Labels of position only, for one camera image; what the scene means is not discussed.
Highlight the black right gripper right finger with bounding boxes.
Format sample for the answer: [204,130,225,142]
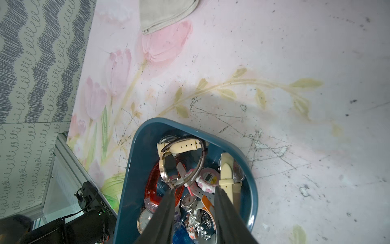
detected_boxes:
[214,187,258,244]

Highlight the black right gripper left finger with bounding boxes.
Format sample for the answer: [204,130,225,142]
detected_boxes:
[134,190,175,244]

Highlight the blue strap watch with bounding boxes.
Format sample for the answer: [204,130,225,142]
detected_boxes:
[172,222,194,244]

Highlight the orange white kids watch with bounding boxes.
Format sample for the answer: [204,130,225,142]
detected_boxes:
[195,196,217,244]

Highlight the red transparent watch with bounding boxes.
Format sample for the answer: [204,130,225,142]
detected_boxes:
[144,163,170,213]

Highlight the white pink digital watch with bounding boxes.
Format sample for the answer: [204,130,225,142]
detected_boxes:
[184,168,220,199]

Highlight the cream leather strap watch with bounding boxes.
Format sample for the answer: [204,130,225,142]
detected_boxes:
[156,136,202,156]

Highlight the dark brown leather watch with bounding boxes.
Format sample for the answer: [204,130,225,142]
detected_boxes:
[137,208,153,234]

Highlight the teal storage tray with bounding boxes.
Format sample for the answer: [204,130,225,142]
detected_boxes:
[113,118,259,244]

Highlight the grey work glove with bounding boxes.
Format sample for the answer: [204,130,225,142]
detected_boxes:
[139,0,200,35]

